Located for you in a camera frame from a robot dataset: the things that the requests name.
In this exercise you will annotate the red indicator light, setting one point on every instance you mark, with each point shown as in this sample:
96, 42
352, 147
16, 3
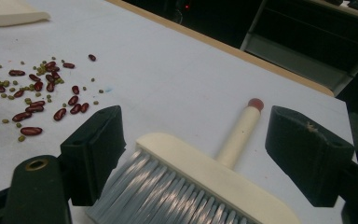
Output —
187, 6

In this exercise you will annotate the grey metal shelf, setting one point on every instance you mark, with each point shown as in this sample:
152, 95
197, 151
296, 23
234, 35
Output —
295, 53

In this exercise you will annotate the cream brush with grey bristles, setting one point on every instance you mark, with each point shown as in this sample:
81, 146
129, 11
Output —
199, 168

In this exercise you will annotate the cream plastic dustpan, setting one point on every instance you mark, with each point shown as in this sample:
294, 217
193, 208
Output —
9, 14

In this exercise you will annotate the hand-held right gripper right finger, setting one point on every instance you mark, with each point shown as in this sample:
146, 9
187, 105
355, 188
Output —
307, 158

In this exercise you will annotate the red and green beans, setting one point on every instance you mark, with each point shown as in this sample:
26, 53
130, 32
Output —
34, 109

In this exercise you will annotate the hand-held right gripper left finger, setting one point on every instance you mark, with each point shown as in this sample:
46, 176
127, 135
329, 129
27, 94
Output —
96, 155

